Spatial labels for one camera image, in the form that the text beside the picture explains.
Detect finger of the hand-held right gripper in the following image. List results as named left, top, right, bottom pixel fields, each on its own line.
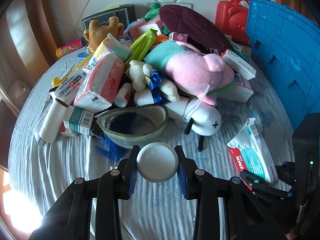
left=244, top=170, right=294, bottom=200
left=275, top=162, right=296, bottom=180

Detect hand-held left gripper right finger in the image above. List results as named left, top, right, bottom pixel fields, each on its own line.
left=174, top=145, right=287, bottom=240

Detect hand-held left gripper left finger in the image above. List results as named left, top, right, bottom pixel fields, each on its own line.
left=27, top=145, right=142, bottom=240

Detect white round bottle cap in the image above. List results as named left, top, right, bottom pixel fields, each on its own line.
left=136, top=142, right=179, bottom=183

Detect teal and red medicine box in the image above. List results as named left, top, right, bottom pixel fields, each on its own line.
left=227, top=117, right=279, bottom=187

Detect blue plastic storage crate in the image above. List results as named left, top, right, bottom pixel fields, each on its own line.
left=245, top=0, right=320, bottom=130

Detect blue bottle brush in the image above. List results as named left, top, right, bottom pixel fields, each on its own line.
left=94, top=132, right=130, bottom=167

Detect wide packing tape roll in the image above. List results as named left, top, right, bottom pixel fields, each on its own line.
left=97, top=105, right=169, bottom=149

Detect white plush black legs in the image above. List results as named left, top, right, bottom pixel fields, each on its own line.
left=134, top=90, right=222, bottom=152

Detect teal and white medicine box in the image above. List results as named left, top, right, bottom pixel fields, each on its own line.
left=63, top=106, right=95, bottom=137

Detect small red and white box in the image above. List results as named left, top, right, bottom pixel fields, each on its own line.
left=60, top=125, right=78, bottom=137

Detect small white bottle orange label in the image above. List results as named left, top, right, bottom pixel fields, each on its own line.
left=114, top=82, right=133, bottom=107

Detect white and pink flat box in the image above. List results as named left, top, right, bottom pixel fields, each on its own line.
left=217, top=71, right=254, bottom=103

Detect white paper roll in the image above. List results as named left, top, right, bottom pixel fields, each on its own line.
left=40, top=98, right=69, bottom=143

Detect pink and white tissue pack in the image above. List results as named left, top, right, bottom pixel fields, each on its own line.
left=73, top=53, right=126, bottom=114

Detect blue and white medicine box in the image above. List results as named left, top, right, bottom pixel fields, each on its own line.
left=34, top=105, right=50, bottom=147

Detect small white plush bear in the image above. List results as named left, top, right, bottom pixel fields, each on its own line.
left=129, top=60, right=180, bottom=105

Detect pink pig plush teal dress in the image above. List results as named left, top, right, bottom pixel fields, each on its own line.
left=144, top=41, right=235, bottom=105

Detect white wet wipes pack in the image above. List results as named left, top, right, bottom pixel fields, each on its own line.
left=49, top=69, right=87, bottom=105

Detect white box with red edge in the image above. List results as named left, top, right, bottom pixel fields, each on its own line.
left=221, top=49, right=257, bottom=79

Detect green wipes packet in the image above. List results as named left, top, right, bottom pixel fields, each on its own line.
left=130, top=29, right=158, bottom=62

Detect white box with purple end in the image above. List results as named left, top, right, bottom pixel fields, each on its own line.
left=169, top=32, right=188, bottom=43

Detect pink and yellow snack can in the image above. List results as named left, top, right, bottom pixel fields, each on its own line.
left=56, top=37, right=86, bottom=57

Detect pink and blue plush toy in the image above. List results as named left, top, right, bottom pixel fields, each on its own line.
left=123, top=20, right=150, bottom=42

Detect brown plush bear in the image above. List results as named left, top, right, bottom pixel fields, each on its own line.
left=83, top=16, right=124, bottom=53

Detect maroon felt slipper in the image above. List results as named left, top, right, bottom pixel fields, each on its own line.
left=159, top=4, right=234, bottom=55

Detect red plastic toy case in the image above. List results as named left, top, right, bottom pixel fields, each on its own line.
left=215, top=0, right=250, bottom=47

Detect black box with gold print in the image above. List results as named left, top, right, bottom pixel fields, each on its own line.
left=82, top=4, right=137, bottom=34

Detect green plush frog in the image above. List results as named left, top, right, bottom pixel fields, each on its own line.
left=140, top=2, right=162, bottom=22

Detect yellow plastic long-handled tool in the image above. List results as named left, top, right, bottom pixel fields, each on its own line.
left=52, top=51, right=95, bottom=88

